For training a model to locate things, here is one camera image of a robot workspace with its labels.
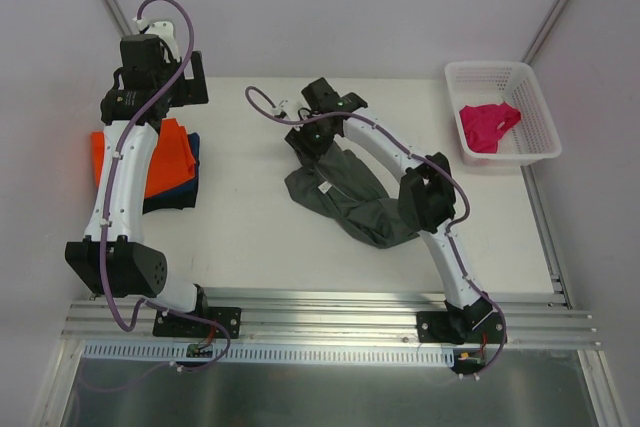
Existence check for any grey t shirt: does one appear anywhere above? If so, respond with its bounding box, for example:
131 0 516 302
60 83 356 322
284 144 418 249

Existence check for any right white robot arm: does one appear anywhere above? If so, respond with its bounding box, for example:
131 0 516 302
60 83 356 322
273 78 505 345

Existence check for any navy folded t shirt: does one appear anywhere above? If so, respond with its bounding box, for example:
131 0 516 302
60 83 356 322
143 133 201 214

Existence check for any white slotted cable duct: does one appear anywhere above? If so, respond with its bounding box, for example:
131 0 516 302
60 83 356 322
83 341 454 367

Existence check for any aluminium mounting rail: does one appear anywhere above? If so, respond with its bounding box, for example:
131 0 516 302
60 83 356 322
59 289 601 348

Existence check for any orange folded t shirt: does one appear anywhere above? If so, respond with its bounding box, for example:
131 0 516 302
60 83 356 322
90 118 195 204

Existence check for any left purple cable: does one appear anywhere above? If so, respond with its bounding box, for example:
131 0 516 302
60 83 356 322
74 0 231 393

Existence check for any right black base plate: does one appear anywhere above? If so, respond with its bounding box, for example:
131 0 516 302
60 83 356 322
416 311 506 345

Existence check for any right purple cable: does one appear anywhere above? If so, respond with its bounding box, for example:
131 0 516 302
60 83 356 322
244 85 509 381

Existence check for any white plastic basket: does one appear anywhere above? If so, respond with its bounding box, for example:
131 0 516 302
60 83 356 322
445 61 562 168

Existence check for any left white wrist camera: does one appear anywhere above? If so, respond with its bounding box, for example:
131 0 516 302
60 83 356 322
133 17 182 60

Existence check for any magenta t shirt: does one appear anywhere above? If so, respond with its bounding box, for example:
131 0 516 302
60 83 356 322
459 102 522 154

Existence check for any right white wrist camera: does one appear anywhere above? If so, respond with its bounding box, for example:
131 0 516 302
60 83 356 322
271 99 311 127

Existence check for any purple cable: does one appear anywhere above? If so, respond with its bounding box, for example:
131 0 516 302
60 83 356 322
74 0 231 393
244 85 509 381

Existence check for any right aluminium frame post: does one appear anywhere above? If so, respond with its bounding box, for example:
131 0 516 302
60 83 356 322
521 0 572 66

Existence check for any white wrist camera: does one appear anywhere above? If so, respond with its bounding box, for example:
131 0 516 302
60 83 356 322
271 99 311 127
133 17 182 60

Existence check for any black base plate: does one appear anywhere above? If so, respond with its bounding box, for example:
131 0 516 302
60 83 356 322
152 306 242 339
416 311 506 345

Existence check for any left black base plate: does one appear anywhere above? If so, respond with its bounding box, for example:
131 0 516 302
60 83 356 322
152 306 242 339

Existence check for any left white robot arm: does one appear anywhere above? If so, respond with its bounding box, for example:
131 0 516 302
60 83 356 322
65 30 210 335

